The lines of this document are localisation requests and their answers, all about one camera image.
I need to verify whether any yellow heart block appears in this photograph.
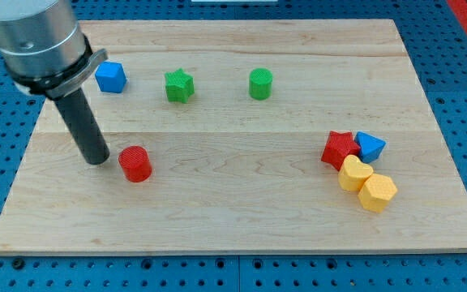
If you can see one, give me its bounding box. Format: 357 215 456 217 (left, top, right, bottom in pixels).
338 155 374 191

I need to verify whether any blue cube block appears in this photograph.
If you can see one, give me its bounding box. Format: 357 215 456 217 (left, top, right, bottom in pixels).
95 62 126 93

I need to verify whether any blue triangle block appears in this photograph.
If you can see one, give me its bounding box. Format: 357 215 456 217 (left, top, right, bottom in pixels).
354 131 387 164

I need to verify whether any red star block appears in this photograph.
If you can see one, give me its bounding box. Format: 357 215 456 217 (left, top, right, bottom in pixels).
320 131 361 170

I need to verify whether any yellow hexagon block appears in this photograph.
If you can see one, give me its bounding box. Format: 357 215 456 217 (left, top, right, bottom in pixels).
358 174 397 213

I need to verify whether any light wooden board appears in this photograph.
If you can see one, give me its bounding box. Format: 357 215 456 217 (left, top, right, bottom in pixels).
0 19 467 256

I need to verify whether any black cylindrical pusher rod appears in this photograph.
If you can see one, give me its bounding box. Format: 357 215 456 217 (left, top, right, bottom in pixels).
54 88 109 165

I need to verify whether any green cylinder block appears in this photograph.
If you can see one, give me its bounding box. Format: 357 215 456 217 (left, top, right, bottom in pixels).
249 68 273 101

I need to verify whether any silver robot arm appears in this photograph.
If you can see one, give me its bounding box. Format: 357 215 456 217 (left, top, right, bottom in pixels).
0 0 109 165

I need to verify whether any green star block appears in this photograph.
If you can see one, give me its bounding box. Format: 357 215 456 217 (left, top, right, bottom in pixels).
165 68 195 104

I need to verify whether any red cylinder block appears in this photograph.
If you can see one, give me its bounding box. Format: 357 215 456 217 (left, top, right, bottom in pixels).
118 145 152 183

